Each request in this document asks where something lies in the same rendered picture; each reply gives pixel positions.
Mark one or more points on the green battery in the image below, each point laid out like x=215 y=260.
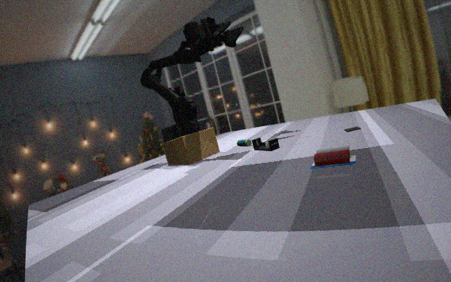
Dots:
x=244 y=142

